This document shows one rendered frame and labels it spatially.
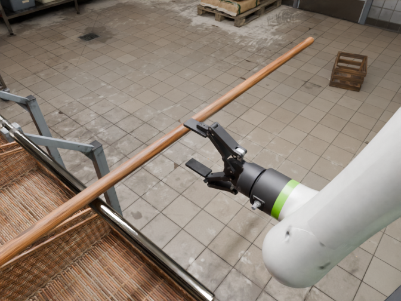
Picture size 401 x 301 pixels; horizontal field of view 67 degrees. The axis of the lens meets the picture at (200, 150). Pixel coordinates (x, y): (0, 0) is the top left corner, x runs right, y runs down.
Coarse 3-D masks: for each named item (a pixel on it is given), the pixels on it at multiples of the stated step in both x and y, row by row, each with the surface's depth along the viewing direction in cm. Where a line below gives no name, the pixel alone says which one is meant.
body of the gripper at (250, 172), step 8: (232, 160) 68; (224, 168) 72; (240, 168) 67; (248, 168) 66; (256, 168) 66; (264, 168) 67; (240, 176) 66; (248, 176) 65; (256, 176) 65; (240, 184) 66; (248, 184) 65; (240, 192) 68; (248, 192) 66
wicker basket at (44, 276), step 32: (96, 224) 118; (32, 256) 100; (64, 256) 112; (96, 256) 119; (128, 256) 119; (0, 288) 95; (32, 288) 107; (64, 288) 110; (96, 288) 110; (128, 288) 110; (160, 288) 111
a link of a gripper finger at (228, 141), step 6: (210, 126) 67; (216, 132) 66; (222, 132) 67; (222, 138) 66; (228, 138) 67; (228, 144) 66; (234, 144) 67; (234, 150) 66; (246, 150) 66; (240, 156) 65
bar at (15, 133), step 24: (0, 96) 125; (0, 120) 87; (24, 144) 80; (48, 144) 96; (72, 144) 103; (96, 144) 113; (48, 168) 74; (96, 168) 119; (120, 216) 64; (144, 240) 59; (168, 264) 56; (192, 288) 53
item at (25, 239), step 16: (304, 48) 119; (272, 64) 106; (256, 80) 100; (224, 96) 91; (208, 112) 86; (176, 128) 80; (160, 144) 76; (128, 160) 71; (144, 160) 73; (112, 176) 68; (80, 192) 64; (96, 192) 65; (64, 208) 61; (80, 208) 63; (48, 224) 59; (16, 240) 56; (32, 240) 57; (0, 256) 54
